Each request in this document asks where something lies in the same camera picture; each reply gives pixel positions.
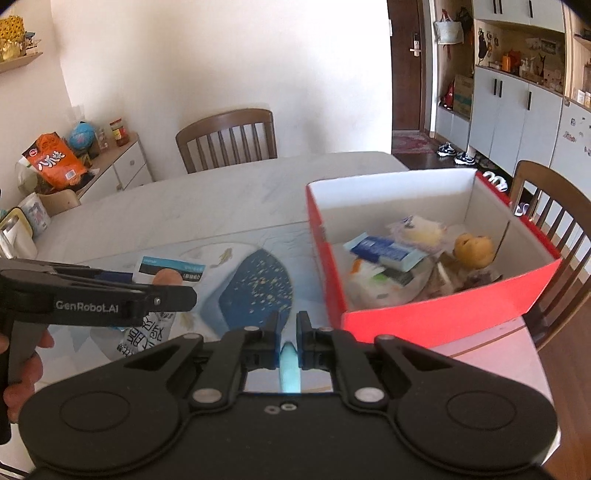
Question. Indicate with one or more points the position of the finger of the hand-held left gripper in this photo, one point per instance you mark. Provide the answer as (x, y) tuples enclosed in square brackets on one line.
[(178, 299), (69, 270)]

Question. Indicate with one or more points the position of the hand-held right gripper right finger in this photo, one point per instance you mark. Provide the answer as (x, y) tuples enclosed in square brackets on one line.
[(302, 341)]

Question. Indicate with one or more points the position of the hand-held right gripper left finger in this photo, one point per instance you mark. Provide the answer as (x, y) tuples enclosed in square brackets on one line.
[(276, 341)]

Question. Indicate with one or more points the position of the white pouch with orange print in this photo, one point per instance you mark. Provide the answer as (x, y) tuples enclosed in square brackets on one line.
[(184, 272)]

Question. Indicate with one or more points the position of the pale turquoise small object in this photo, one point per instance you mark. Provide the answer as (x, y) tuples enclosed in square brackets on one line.
[(289, 369)]

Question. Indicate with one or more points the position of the blue biscuit packet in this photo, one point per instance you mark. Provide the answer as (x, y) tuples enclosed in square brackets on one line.
[(383, 251)]

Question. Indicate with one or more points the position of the red cardboard box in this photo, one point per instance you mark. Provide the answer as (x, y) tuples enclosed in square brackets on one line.
[(438, 323)]

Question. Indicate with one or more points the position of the bread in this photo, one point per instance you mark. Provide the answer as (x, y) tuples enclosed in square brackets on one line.
[(420, 233)]

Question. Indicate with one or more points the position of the white marble desktop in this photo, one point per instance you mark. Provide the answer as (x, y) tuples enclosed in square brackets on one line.
[(207, 198)]

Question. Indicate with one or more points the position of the person's left hand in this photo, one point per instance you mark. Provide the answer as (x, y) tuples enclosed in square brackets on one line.
[(25, 392)]

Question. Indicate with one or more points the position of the fish print table mat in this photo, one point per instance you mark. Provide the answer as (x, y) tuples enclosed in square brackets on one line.
[(258, 286)]

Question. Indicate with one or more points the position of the white printed pack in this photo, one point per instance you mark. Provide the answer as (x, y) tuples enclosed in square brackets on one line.
[(36, 212)]

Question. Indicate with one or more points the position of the light wooden chair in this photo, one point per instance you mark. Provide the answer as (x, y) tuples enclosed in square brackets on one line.
[(60, 203)]

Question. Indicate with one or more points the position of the clear plastic bag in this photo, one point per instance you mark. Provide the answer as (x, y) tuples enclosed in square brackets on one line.
[(27, 175)]

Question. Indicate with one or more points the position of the orange snack bag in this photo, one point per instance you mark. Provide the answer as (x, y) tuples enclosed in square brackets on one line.
[(57, 164)]

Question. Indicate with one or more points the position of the white sideboard cabinet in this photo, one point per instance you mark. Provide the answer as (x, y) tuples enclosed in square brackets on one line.
[(124, 168)]

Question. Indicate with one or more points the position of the blue globe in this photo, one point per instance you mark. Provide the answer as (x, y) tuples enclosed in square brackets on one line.
[(82, 134)]

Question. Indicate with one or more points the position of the red lid jar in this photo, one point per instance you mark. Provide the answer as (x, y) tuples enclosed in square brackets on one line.
[(119, 134)]

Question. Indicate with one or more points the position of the brown wooden chair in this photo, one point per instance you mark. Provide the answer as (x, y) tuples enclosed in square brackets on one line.
[(563, 217), (226, 138)]

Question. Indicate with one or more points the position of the patterned door rug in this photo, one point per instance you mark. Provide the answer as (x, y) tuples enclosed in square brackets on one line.
[(413, 143)]

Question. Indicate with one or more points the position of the golden ornament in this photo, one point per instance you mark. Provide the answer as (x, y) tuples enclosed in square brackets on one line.
[(11, 39)]

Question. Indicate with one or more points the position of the dark white sneaker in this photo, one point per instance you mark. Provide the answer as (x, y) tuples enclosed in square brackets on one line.
[(445, 149), (465, 157)]

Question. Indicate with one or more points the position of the pair of white slippers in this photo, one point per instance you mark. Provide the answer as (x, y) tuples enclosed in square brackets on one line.
[(495, 181)]

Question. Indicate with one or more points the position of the dark brown door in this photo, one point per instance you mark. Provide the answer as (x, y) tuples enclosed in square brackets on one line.
[(408, 83)]

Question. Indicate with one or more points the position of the red toy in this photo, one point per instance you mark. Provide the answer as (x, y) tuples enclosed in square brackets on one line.
[(447, 99)]

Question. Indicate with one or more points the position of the brown cardboard carton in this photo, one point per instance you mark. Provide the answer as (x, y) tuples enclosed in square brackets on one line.
[(463, 94)]

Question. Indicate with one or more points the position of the silver door lock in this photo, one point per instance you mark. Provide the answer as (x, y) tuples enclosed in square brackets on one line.
[(416, 44)]

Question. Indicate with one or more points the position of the grey tote bag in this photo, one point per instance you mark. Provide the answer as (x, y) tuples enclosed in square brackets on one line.
[(449, 30)]

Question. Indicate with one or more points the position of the dark hanging bag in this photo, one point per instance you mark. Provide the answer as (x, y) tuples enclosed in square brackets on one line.
[(464, 21)]

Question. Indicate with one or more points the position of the wooden wall shelf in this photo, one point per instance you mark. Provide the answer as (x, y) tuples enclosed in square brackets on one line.
[(21, 62)]

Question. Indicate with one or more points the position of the white wooden wall cabinet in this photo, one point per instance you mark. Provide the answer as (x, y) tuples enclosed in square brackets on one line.
[(512, 115)]

